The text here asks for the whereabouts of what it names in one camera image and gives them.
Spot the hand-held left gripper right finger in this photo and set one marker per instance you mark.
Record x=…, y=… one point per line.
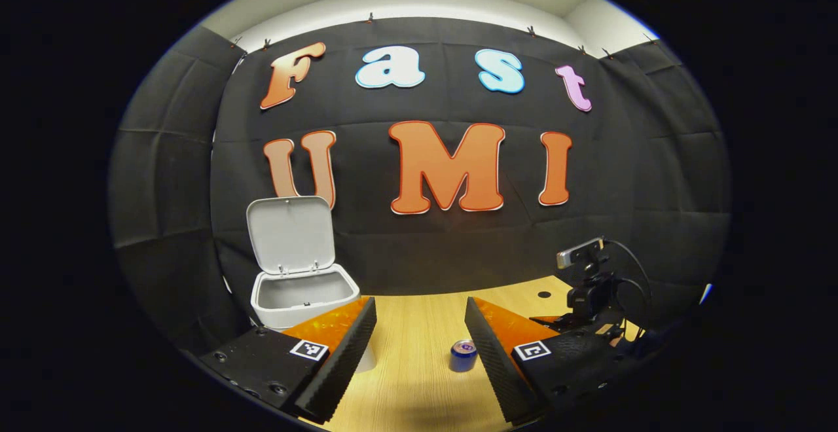
x=494, y=366

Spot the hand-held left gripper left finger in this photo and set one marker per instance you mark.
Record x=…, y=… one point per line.
x=340, y=366

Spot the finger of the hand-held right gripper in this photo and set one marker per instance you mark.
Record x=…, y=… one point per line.
x=605, y=330

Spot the blue pop can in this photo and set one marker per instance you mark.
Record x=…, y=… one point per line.
x=461, y=357

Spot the white desktop garbage bin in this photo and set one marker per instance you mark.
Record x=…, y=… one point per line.
x=291, y=235

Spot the wooden desktop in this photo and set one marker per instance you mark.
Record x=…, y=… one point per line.
x=419, y=353

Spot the black backdrop cloth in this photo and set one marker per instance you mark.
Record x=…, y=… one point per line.
x=458, y=255

